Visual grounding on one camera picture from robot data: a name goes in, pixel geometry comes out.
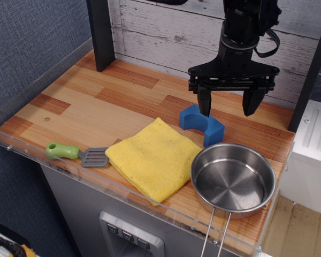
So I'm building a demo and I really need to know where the blue arch block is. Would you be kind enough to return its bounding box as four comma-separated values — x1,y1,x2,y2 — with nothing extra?
179,104,225,147

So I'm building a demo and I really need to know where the yellow black object bottom left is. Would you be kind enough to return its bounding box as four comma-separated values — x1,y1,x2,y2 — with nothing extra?
0,237,37,257

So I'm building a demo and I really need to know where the clear acrylic table guard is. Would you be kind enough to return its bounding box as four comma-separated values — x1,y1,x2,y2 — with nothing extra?
0,37,295,254

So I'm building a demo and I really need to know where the grey toy fridge cabinet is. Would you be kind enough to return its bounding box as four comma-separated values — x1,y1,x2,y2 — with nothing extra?
39,163,257,257

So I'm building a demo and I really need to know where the green handled grey spatula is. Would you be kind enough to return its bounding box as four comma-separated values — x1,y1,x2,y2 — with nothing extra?
45,142,109,168

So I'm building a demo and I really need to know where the silver metal pan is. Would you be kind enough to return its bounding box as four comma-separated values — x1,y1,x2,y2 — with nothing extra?
190,143,277,247

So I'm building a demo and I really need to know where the black left post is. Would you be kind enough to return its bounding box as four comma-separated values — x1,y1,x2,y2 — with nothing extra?
86,0,116,72

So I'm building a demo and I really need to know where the black post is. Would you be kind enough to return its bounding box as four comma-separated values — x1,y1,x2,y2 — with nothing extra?
86,0,116,72
288,38,321,132

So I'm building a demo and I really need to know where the yellow folded cloth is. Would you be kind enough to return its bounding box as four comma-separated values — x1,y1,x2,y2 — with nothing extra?
105,118,202,206

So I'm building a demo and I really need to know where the white toy sink unit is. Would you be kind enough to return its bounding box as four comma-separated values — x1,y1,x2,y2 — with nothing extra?
279,100,321,213

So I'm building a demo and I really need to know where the black right post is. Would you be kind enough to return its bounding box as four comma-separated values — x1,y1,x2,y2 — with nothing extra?
288,38,321,132

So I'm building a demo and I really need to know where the silver dispenser button panel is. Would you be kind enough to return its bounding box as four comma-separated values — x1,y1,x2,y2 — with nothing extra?
99,211,165,256

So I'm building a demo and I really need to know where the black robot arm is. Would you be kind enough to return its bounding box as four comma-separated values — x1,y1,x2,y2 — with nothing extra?
188,1,281,116

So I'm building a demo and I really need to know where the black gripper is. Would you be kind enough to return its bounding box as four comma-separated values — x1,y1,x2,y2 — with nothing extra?
188,43,279,117

